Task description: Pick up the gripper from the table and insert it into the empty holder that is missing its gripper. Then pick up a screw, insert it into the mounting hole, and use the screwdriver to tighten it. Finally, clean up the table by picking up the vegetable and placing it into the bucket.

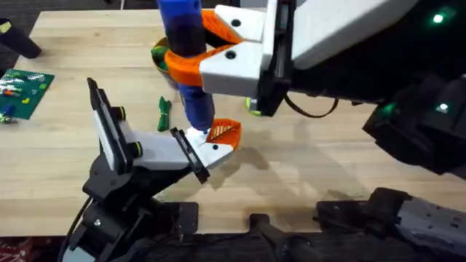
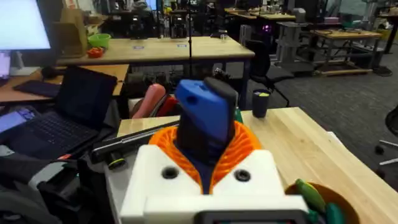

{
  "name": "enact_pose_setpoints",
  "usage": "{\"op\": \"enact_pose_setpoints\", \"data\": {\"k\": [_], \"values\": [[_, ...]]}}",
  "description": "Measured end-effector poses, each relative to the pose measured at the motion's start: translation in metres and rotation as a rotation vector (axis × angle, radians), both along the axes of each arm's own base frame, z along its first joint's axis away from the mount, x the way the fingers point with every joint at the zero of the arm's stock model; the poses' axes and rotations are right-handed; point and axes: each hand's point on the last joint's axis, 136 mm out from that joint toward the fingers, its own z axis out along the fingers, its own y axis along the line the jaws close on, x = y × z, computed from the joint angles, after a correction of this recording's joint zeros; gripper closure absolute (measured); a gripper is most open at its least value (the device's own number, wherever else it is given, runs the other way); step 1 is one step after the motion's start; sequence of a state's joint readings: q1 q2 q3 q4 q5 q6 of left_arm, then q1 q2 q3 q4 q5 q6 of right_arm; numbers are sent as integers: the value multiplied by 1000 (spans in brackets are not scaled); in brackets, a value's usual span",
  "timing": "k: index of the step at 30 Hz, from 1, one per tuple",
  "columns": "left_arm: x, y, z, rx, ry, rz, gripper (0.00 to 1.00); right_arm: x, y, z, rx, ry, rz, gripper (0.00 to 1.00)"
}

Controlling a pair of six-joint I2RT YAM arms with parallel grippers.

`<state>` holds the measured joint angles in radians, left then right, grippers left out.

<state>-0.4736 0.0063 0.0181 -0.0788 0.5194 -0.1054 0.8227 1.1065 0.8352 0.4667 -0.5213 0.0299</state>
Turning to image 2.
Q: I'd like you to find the green bowl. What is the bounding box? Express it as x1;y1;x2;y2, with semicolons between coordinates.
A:
87;32;112;49

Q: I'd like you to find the black upright pole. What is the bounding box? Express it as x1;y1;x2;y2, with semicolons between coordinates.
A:
187;0;193;79

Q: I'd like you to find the black metal bar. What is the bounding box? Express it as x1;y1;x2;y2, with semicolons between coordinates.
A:
90;120;181;170

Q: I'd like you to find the dark cup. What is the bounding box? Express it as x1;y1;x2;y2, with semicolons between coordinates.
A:
251;88;272;119

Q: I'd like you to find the computer monitor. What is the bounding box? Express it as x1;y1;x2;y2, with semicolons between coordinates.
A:
0;0;53;77

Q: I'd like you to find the small red container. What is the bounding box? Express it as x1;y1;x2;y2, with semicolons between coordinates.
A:
86;47;105;59

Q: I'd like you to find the black keyboard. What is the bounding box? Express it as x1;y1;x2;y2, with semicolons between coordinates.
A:
12;80;62;98

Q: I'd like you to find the wooden workbench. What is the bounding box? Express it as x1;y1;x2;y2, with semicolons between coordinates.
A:
310;29;384;77

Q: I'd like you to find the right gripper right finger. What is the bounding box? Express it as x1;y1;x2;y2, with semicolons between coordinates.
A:
210;121;287;197

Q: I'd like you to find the wooden desk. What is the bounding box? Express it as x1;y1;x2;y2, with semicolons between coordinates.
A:
0;63;130;105

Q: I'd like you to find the brown paper bag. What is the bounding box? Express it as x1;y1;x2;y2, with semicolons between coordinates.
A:
52;7;90;59

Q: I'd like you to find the black office chair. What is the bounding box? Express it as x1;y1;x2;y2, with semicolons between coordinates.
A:
245;39;295;108

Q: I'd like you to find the long wooden table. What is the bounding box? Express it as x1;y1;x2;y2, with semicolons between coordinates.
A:
57;35;256;110

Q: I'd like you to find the office chair base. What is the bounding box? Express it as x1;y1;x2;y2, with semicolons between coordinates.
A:
374;105;398;181

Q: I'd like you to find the red toy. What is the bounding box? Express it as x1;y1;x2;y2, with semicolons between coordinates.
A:
155;96;180;118

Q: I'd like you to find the black laptop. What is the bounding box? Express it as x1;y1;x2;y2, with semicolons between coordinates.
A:
0;66;119;160

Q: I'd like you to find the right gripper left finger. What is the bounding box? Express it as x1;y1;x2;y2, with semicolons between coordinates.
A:
119;125;205;224

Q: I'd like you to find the brown tub with toys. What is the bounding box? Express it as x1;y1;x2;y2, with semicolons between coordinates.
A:
284;178;361;224

